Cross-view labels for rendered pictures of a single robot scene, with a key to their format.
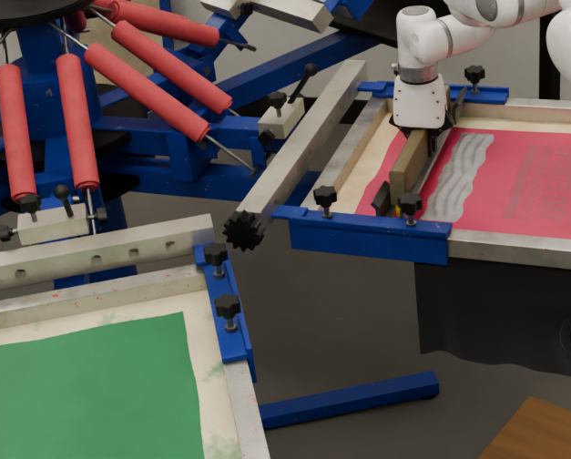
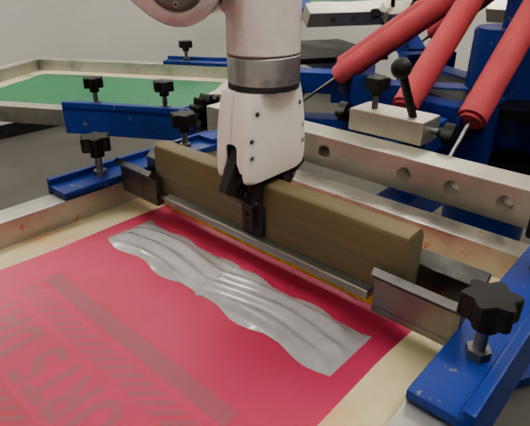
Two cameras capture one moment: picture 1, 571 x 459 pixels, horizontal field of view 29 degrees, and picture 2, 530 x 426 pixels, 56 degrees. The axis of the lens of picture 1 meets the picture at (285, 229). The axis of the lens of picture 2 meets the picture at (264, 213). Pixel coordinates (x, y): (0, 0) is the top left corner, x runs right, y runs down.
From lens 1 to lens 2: 2.42 m
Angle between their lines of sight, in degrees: 90
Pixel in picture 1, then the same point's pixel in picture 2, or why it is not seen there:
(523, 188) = (97, 324)
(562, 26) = not seen: outside the picture
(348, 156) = (323, 188)
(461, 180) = (188, 267)
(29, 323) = not seen: hidden behind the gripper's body
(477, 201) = (125, 269)
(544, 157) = (161, 406)
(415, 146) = (206, 162)
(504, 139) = (292, 381)
